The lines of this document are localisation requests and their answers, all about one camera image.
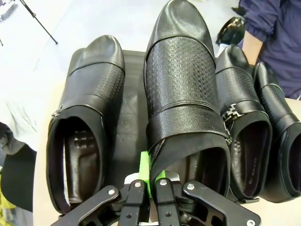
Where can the glossy black item gold trim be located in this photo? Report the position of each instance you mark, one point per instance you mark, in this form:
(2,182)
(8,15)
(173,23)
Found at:
(231,30)

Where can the black leather loafer shoe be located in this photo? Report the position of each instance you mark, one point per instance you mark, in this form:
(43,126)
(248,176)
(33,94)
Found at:
(181,82)
(94,82)
(237,94)
(277,113)

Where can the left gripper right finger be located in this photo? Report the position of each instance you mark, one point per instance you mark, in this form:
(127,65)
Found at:
(200,204)

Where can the person's right forearm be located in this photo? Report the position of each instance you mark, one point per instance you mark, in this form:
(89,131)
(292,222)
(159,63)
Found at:
(252,49)

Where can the person in purple jacket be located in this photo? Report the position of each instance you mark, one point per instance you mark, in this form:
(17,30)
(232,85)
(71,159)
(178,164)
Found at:
(282,47)

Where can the black fabric bundle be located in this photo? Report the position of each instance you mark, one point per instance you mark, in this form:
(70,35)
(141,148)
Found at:
(16,169)

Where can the black tripod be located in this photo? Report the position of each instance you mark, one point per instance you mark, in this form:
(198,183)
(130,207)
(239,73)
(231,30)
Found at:
(33,15)

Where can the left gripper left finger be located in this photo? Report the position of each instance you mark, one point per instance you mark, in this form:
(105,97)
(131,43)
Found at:
(134,202)

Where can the white plastic bag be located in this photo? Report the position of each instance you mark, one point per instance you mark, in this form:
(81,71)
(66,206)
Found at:
(23,113)

